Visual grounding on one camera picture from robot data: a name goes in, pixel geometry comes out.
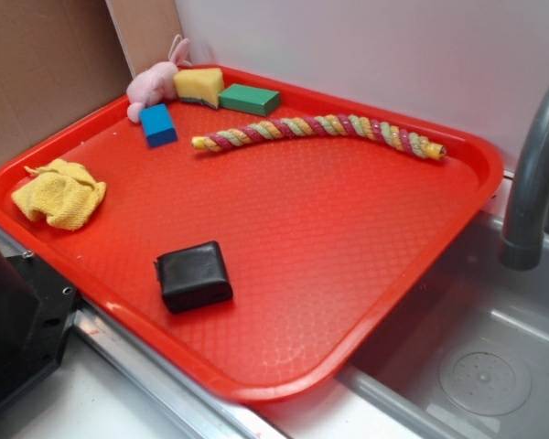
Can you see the black rectangular box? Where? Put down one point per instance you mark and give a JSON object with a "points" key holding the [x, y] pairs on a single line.
{"points": [[193, 277]]}

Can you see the brown cardboard panel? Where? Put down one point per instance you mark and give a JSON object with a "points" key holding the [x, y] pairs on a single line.
{"points": [[61, 60]]}

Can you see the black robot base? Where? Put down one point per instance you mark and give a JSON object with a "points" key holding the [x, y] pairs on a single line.
{"points": [[36, 312]]}

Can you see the grey faucet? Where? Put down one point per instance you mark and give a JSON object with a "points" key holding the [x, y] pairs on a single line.
{"points": [[526, 218]]}

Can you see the blue wooden block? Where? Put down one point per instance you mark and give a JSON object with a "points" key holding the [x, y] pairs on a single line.
{"points": [[158, 126]]}

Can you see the multicolour twisted rope toy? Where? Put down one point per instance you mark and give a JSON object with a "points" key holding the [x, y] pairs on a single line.
{"points": [[332, 125]]}

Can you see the green wooden block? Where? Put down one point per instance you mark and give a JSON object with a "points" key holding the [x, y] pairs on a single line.
{"points": [[252, 100]]}

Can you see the pink plush bunny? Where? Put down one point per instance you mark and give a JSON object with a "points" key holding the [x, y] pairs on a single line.
{"points": [[156, 84]]}

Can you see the yellow sponge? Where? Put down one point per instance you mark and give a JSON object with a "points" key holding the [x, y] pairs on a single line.
{"points": [[202, 86]]}

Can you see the red plastic tray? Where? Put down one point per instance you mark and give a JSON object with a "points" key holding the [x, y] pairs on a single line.
{"points": [[321, 236]]}

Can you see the grey sink basin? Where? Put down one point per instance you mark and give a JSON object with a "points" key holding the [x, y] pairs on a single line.
{"points": [[465, 354]]}

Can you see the yellow cloth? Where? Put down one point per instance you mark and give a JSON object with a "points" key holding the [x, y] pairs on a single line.
{"points": [[64, 194]]}

